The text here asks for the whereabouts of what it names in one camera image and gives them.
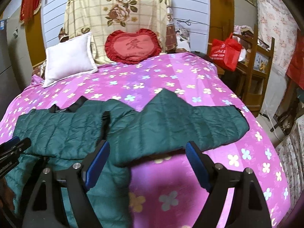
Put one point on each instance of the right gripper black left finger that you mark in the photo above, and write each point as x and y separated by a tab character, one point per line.
46	207

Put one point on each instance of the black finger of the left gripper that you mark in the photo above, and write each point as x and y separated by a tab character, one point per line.
12	149

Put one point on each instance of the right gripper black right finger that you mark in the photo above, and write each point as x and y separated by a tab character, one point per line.
248	207

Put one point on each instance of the dark green puffer jacket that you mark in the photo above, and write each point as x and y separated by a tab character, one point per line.
164	125

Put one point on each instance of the pink floral bed sheet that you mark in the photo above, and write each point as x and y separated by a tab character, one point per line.
164	192

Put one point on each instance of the grey refrigerator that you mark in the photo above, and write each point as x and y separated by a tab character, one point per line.
16	68

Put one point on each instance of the white pillow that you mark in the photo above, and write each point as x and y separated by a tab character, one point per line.
70	58

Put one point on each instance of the wooden shelf rack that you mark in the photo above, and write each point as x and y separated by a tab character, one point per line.
254	76

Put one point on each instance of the red heart-shaped cushion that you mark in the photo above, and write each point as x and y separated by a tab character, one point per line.
132	48

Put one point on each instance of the red shopping bag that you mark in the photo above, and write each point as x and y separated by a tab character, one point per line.
226	53

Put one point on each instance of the cream floral folded quilt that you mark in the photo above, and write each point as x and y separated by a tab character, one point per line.
103	17

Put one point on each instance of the floral curtain cloth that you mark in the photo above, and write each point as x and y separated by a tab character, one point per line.
276	21

